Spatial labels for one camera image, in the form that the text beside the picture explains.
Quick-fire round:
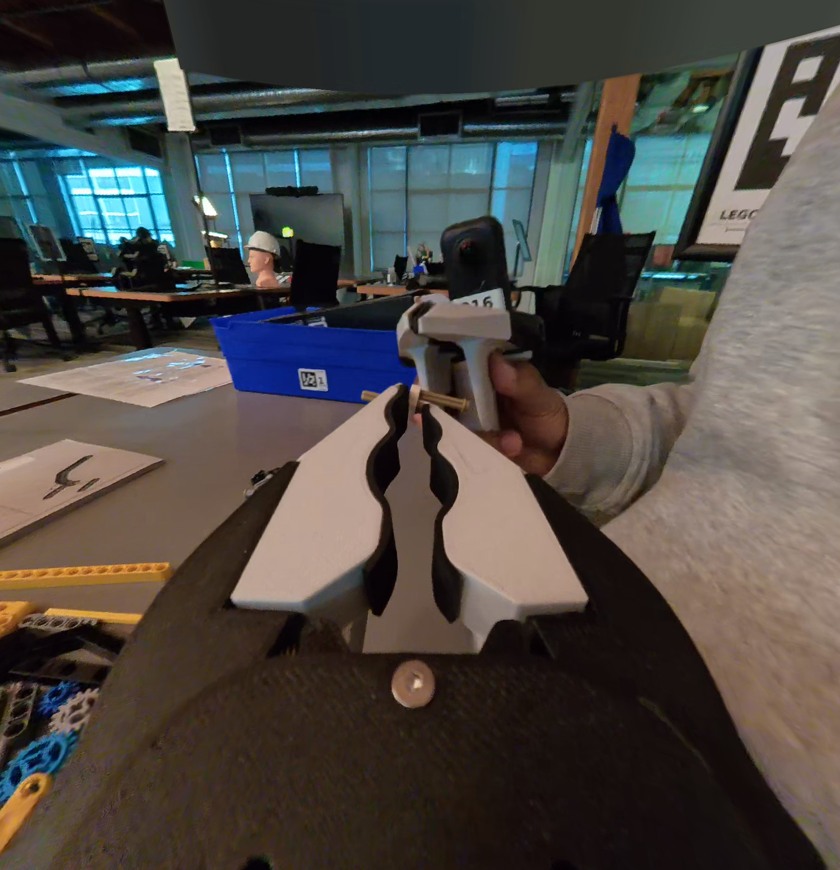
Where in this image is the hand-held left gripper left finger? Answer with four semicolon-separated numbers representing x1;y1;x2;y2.
230;382;410;653

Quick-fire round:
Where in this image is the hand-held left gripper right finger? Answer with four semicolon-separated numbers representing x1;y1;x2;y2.
420;405;589;655

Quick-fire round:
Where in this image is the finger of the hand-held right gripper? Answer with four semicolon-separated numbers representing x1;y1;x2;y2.
418;303;513;435
396;303;440;394

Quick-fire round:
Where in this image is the tan lego axle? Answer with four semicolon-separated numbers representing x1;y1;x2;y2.
361;389;470;413

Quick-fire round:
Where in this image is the person's right forearm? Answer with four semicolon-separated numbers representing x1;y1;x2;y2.
542;379;706;529

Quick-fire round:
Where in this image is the short yellow lego beam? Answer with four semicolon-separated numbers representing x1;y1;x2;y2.
43;607;144;625

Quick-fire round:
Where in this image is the long yellow lego beam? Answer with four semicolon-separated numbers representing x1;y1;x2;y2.
0;562;173;592

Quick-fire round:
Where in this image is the lego instruction booklet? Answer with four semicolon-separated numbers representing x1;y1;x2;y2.
0;438;165;553

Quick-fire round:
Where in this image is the pile of assorted lego parts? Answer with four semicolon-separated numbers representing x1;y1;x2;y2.
0;622;132;867

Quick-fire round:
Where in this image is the person's right hand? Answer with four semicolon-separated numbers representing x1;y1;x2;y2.
491;355;570;478

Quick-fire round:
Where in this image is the cluttered wooden desk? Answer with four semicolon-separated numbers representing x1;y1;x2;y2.
357;280;455;300

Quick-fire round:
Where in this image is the black mesh office chair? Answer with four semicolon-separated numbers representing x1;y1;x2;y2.
529;231;656;392

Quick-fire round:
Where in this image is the blue plastic bin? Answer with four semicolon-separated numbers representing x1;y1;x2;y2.
211;306;421;405

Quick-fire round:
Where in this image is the blue cloth flag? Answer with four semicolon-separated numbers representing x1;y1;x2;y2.
594;126;636;236

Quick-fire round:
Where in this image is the black computer monitor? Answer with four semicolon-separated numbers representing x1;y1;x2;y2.
208;246;251;287

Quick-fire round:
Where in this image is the white instruction sheet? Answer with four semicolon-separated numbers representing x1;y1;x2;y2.
18;348;234;409

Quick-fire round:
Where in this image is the person's grey hoodie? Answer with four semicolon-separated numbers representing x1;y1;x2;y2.
600;82;840;870

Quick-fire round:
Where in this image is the long wooden desk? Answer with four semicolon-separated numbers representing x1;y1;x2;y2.
67;282;292;351

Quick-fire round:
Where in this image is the framed black white poster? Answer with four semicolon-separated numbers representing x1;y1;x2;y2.
673;20;840;263

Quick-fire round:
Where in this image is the hanging white paper sign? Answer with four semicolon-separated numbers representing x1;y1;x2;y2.
154;58;197;134

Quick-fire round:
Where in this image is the wooden post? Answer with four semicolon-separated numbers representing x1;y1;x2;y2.
570;75;642;266

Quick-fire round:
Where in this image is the large wall screen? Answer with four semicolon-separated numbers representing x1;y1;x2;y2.
249;193;346;256

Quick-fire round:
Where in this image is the yellow lego frame piece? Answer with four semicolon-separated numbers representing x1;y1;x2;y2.
0;600;38;647

